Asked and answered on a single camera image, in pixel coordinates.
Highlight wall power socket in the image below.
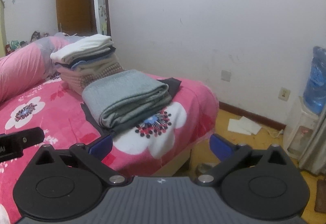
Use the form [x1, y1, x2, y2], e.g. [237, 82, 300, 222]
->
[278, 87, 291, 102]

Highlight brown wooden door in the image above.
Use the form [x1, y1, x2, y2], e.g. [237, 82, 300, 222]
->
[56, 0, 92, 35]

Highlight white papers on floor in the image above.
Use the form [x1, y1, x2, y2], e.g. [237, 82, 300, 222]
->
[228, 116, 262, 135]

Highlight black folded garment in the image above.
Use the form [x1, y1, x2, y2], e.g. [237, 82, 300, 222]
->
[159, 78, 182, 99]

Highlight pink grey duvet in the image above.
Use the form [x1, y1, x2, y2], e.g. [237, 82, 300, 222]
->
[1, 33, 82, 103]

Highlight stack of folded clothes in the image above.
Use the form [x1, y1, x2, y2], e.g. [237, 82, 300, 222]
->
[50, 34, 124, 94]

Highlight white water dispenser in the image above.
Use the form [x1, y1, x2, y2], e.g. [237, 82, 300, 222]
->
[282, 96, 319, 159]

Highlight grey sweater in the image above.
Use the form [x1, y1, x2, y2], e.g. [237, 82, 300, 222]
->
[82, 70, 172, 129]

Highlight pink floral bed blanket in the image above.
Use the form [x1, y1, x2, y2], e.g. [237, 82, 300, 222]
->
[0, 72, 221, 224]

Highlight blue water bottle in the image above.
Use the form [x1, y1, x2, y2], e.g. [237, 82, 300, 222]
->
[303, 46, 325, 115]

